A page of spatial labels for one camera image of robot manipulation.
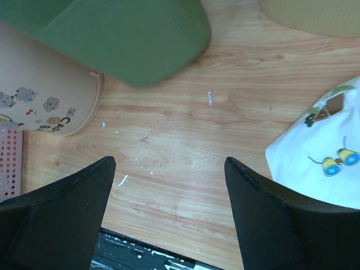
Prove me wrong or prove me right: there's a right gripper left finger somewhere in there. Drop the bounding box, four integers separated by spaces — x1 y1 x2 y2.
1 156 116 269

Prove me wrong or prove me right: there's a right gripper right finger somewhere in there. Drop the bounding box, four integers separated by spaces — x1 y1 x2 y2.
224 157 359 269

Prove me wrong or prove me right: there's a peach plastic bucket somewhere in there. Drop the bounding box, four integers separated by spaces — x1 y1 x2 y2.
1 22 104 136

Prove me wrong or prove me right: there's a white cartoon print cloth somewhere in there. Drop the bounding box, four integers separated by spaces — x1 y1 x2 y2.
265 77 359 209

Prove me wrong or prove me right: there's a pink plastic basket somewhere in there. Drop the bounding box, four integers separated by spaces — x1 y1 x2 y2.
0 129 23 201

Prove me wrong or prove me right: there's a green mesh waste bin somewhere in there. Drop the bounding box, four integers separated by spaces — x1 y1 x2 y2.
1 1 211 88

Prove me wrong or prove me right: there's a yellow mesh waste bin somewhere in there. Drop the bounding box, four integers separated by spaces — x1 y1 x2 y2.
259 0 359 38

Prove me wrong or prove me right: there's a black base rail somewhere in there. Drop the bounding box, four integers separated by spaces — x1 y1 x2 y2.
89 227 217 270

